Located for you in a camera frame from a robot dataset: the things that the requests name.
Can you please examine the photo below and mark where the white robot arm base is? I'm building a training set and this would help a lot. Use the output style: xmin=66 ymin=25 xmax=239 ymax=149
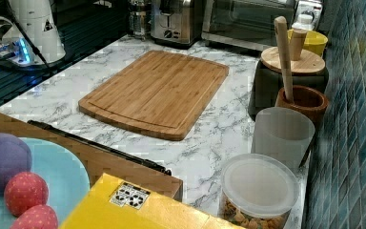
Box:
xmin=0 ymin=0 xmax=66 ymax=67

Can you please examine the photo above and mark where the stainless steel toaster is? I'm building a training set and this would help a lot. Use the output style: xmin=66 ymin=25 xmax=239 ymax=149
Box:
xmin=151 ymin=0 xmax=205 ymax=48

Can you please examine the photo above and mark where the toaster oven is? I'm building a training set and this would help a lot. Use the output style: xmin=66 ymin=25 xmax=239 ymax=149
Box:
xmin=201 ymin=0 xmax=324 ymax=51

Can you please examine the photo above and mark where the bamboo cutting board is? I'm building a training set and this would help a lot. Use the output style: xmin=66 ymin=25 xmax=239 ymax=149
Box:
xmin=78 ymin=51 xmax=229 ymax=141

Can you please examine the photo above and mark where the translucent plastic cup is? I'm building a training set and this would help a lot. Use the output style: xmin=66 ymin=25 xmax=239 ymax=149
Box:
xmin=251 ymin=107 xmax=315 ymax=172

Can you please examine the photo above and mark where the clear jar with snacks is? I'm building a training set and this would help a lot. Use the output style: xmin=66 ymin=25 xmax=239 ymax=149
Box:
xmin=217 ymin=154 xmax=299 ymax=229

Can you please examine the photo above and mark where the glass french press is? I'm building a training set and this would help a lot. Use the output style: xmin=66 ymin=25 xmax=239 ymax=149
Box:
xmin=128 ymin=0 xmax=152 ymax=40

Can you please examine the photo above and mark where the yellow cardboard box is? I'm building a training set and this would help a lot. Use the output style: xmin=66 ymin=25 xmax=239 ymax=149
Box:
xmin=59 ymin=174 xmax=243 ymax=229

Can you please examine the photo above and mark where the brown wooden mortar cup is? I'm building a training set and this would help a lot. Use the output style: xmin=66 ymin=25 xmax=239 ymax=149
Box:
xmin=275 ymin=85 xmax=329 ymax=127

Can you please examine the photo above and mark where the light blue plate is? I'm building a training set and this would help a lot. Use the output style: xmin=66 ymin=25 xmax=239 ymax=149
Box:
xmin=0 ymin=137 xmax=90 ymax=229

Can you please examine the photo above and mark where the dark canister with wooden lid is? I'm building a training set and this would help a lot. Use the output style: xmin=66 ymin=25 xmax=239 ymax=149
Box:
xmin=248 ymin=47 xmax=329 ymax=118

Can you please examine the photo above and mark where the wooden pestle stick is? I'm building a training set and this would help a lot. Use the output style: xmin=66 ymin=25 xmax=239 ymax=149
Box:
xmin=274 ymin=16 xmax=294 ymax=103

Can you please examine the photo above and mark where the yellow bowl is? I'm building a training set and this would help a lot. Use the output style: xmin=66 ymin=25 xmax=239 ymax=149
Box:
xmin=287 ymin=29 xmax=328 ymax=60

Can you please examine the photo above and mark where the white bottle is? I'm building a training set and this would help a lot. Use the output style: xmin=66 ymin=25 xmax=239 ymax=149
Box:
xmin=292 ymin=14 xmax=314 ymax=31

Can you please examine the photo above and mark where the red plush strawberry upper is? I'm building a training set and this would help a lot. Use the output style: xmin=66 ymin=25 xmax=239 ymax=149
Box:
xmin=4 ymin=172 xmax=49 ymax=217

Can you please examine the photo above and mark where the red plush strawberry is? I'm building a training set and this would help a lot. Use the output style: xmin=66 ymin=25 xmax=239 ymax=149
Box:
xmin=4 ymin=172 xmax=49 ymax=217
xmin=10 ymin=205 xmax=59 ymax=229

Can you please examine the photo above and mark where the red plush strawberry lower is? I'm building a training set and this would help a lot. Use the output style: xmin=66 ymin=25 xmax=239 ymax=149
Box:
xmin=10 ymin=205 xmax=59 ymax=229

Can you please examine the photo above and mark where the purple plush fruit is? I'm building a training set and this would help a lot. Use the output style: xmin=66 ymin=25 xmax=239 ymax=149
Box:
xmin=0 ymin=133 xmax=32 ymax=193

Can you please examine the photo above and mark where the black cable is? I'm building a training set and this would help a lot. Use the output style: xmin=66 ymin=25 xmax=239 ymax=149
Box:
xmin=3 ymin=0 xmax=51 ymax=71

